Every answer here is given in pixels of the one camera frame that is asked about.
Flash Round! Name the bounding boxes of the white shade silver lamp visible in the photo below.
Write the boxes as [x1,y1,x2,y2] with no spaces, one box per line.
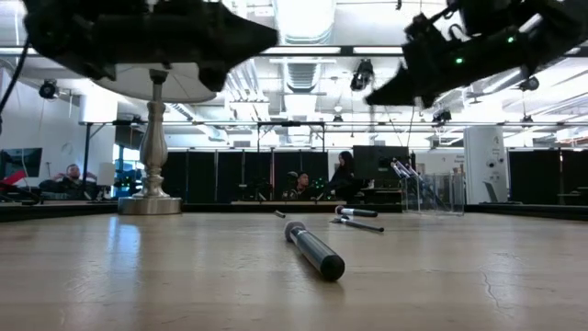
[91,59,218,216]

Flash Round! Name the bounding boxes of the thin black makeup brush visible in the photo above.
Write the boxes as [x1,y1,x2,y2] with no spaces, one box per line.
[402,163,450,212]
[390,158,437,211]

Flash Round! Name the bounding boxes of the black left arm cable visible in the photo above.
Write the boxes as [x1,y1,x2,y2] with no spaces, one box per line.
[0,40,30,119]

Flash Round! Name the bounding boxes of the black room divider panels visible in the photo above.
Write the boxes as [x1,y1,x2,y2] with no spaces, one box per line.
[160,150,330,204]
[508,149,588,206]

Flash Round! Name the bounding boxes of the black overhead camera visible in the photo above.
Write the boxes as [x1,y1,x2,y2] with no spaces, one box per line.
[349,58,375,92]

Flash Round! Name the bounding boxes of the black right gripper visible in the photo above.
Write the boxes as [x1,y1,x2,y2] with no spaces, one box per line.
[367,13,537,109]

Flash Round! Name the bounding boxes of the white square pillar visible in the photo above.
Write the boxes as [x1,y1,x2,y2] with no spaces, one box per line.
[462,126,510,205]

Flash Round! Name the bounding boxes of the large powder makeup brush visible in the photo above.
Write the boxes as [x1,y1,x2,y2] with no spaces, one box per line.
[334,205,379,219]

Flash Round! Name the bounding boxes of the black monitor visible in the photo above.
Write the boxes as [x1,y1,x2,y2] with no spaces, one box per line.
[352,144,411,181]

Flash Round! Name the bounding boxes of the clear acrylic organizer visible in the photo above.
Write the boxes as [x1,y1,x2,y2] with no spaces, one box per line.
[401,172,465,217]

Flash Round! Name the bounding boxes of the thick-handled black makeup brush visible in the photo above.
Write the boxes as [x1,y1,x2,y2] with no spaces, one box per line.
[283,221,346,283]

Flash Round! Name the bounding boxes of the black security camera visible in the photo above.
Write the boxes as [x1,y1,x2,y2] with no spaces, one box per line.
[38,78,60,100]

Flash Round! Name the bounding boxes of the red object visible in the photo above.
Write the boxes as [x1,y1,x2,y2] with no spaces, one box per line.
[0,169,28,188]

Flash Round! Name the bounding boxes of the white sign board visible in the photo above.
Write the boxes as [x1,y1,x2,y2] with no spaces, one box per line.
[96,161,116,187]

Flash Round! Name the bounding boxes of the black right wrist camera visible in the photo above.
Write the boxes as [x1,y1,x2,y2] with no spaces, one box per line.
[458,0,538,36]

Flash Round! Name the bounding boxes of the dark wall screen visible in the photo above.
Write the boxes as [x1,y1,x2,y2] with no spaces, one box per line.
[0,147,43,179]

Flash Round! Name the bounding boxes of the black aluminium table frame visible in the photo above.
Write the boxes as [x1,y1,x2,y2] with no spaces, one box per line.
[0,200,588,223]

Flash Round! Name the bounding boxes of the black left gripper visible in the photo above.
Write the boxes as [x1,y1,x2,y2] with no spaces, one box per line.
[68,6,279,93]

